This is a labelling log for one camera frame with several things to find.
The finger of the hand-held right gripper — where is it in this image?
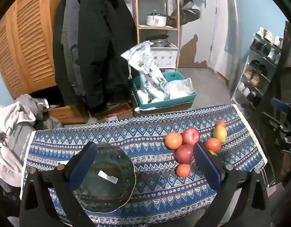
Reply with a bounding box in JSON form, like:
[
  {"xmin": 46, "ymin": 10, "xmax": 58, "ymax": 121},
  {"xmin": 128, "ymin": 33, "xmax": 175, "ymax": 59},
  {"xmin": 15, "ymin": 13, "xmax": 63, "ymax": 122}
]
[
  {"xmin": 261, "ymin": 97, "xmax": 291, "ymax": 133},
  {"xmin": 280, "ymin": 135, "xmax": 291, "ymax": 155}
]

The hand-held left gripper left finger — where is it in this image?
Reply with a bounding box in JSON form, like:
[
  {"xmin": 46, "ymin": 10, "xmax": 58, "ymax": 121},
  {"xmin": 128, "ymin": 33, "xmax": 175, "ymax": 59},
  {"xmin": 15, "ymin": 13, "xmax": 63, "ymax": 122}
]
[{"xmin": 20, "ymin": 141, "xmax": 98, "ymax": 227}]

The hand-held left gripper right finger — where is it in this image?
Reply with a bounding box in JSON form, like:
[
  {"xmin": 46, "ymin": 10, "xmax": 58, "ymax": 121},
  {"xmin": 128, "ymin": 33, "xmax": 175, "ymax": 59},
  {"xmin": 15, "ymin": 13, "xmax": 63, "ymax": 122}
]
[{"xmin": 193, "ymin": 142, "xmax": 270, "ymax": 227}]

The medium orange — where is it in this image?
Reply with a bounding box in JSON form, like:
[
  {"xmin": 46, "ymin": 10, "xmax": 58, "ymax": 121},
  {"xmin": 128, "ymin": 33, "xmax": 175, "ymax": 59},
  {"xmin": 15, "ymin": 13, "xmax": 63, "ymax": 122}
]
[{"xmin": 204, "ymin": 138, "xmax": 222, "ymax": 154}]

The red apple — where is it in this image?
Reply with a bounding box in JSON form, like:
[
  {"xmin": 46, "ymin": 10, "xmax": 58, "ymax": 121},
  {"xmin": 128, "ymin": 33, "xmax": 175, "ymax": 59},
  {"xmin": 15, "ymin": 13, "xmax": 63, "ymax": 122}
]
[
  {"xmin": 175, "ymin": 144, "xmax": 195, "ymax": 164},
  {"xmin": 182, "ymin": 128, "xmax": 200, "ymax": 145}
]

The yellow-green pear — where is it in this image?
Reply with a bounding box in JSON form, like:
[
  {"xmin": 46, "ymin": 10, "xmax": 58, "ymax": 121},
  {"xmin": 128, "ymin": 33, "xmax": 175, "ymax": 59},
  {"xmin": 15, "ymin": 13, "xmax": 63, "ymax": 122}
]
[{"xmin": 212, "ymin": 125, "xmax": 227, "ymax": 143}]

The dark green glass bowl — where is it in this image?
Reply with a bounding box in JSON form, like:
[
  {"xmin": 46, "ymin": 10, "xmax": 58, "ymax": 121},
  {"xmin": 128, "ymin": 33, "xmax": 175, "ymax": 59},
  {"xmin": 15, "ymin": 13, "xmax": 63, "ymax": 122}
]
[{"xmin": 73, "ymin": 142, "xmax": 137, "ymax": 213}]

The large orange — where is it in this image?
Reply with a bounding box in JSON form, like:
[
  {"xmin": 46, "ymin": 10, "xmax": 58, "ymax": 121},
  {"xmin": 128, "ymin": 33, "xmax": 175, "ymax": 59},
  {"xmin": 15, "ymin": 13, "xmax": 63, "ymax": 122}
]
[{"xmin": 165, "ymin": 132, "xmax": 183, "ymax": 150}]

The person's right hand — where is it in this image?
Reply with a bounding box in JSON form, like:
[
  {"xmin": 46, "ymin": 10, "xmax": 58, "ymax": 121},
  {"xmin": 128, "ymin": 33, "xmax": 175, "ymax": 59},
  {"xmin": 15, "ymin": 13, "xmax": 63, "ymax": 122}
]
[{"xmin": 281, "ymin": 156, "xmax": 291, "ymax": 178}]

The group of shoes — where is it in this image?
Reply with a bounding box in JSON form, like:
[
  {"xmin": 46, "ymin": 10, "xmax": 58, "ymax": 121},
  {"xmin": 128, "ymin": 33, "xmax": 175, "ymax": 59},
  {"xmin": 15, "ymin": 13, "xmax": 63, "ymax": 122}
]
[{"xmin": 238, "ymin": 27, "xmax": 284, "ymax": 108}]

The grey jacket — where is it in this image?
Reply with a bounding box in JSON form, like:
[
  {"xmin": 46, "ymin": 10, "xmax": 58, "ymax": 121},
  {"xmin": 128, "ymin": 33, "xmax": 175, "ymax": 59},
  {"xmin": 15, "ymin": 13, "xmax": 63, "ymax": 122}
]
[{"xmin": 16, "ymin": 94, "xmax": 64, "ymax": 133}]

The flat cardboard box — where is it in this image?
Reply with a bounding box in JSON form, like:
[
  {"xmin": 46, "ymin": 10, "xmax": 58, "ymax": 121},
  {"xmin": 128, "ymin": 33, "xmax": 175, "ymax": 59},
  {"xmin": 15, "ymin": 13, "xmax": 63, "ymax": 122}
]
[{"xmin": 101, "ymin": 103, "xmax": 134, "ymax": 123}]

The white shoe rack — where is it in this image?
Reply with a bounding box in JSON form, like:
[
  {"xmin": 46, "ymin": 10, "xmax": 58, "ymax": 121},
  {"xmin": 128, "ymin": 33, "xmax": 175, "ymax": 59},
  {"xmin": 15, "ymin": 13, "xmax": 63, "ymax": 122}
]
[{"xmin": 231, "ymin": 27, "xmax": 284, "ymax": 110}]

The blue patterned tablecloth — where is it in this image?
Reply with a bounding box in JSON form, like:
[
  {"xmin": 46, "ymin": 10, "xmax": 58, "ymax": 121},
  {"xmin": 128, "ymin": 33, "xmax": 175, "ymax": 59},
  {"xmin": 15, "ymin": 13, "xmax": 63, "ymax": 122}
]
[{"xmin": 21, "ymin": 104, "xmax": 269, "ymax": 220}]

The grey printed garment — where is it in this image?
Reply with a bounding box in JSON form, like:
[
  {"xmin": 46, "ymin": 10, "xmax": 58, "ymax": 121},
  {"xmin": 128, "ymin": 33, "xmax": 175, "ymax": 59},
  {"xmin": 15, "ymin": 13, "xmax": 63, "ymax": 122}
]
[{"xmin": 7, "ymin": 122, "xmax": 36, "ymax": 163}]

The teal cardboard box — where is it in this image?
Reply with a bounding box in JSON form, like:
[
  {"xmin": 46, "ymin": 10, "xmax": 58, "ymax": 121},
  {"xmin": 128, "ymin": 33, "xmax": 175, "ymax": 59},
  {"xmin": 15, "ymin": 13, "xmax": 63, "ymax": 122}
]
[{"xmin": 132, "ymin": 71, "xmax": 197, "ymax": 110}]

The clear plastic bag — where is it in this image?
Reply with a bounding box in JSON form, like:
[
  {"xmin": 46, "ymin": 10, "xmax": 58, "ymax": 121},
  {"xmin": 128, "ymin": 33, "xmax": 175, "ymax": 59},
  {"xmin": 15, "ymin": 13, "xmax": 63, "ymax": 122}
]
[{"xmin": 163, "ymin": 78, "xmax": 195, "ymax": 100}]

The light grey fleece blanket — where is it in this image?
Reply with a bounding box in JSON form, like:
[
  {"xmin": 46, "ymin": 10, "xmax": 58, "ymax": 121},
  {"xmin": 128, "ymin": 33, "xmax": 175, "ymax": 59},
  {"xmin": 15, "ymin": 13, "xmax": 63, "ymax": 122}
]
[{"xmin": 0, "ymin": 102, "xmax": 36, "ymax": 192}]

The white door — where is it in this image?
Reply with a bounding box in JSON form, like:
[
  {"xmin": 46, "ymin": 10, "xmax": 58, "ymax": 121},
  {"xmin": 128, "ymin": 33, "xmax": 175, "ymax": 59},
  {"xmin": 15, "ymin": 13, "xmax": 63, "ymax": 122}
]
[{"xmin": 208, "ymin": 0, "xmax": 239, "ymax": 81}]

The dark jacket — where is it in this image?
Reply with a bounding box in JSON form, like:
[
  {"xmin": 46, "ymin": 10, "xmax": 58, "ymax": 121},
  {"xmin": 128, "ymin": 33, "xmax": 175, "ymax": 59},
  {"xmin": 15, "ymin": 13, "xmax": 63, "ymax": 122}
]
[{"xmin": 52, "ymin": 0, "xmax": 73, "ymax": 100}]

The white patterned storage box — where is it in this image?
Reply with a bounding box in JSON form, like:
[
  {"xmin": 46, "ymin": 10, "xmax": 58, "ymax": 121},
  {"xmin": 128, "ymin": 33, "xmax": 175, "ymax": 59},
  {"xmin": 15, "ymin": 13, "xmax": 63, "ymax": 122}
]
[{"xmin": 150, "ymin": 43, "xmax": 179, "ymax": 69}]

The black hooded coat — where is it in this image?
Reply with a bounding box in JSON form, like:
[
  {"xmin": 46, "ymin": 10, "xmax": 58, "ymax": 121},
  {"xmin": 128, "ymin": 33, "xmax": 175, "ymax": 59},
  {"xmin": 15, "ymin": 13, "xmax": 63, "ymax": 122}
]
[{"xmin": 76, "ymin": 0, "xmax": 137, "ymax": 119}]

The white printed rice bag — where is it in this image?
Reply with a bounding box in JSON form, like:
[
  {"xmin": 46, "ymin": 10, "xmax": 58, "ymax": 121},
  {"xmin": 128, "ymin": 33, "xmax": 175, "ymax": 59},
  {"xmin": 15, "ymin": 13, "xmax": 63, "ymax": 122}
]
[{"xmin": 120, "ymin": 41, "xmax": 168, "ymax": 102}]

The grey coat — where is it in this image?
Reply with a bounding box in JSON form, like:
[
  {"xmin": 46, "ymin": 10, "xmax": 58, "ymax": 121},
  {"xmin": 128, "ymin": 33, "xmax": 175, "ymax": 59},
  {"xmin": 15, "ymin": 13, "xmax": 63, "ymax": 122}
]
[{"xmin": 61, "ymin": 0, "xmax": 84, "ymax": 95}]

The steel pot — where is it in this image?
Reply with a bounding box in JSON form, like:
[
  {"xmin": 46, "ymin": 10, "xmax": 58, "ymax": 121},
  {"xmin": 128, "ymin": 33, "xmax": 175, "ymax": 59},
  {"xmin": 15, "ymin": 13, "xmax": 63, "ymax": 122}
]
[{"xmin": 149, "ymin": 35, "xmax": 170, "ymax": 48}]

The dark grey hanging bag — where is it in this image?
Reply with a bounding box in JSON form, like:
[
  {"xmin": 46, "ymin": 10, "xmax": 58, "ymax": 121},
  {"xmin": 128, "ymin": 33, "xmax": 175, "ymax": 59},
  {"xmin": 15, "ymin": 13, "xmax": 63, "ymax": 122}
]
[{"xmin": 170, "ymin": 0, "xmax": 201, "ymax": 26}]

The wooden louvered cabinet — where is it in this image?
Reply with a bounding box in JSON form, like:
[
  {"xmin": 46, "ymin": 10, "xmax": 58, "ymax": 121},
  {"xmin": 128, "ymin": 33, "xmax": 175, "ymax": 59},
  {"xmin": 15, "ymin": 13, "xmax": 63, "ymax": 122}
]
[{"xmin": 0, "ymin": 0, "xmax": 68, "ymax": 100}]

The white cooking pot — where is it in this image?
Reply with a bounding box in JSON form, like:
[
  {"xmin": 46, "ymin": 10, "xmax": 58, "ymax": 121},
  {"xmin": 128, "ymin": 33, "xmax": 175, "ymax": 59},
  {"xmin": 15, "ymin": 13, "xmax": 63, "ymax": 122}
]
[{"xmin": 146, "ymin": 11, "xmax": 174, "ymax": 27}]

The wooden shelf rack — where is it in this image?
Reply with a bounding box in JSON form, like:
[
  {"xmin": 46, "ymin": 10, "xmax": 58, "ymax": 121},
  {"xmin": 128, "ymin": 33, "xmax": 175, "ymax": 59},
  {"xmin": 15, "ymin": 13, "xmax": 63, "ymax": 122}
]
[{"xmin": 133, "ymin": 0, "xmax": 181, "ymax": 70}]

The dark upright frame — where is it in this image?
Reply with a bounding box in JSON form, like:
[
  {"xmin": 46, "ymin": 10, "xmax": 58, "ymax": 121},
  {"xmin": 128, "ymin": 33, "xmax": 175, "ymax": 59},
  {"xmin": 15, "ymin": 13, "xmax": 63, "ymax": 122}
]
[{"xmin": 261, "ymin": 20, "xmax": 291, "ymax": 187}]

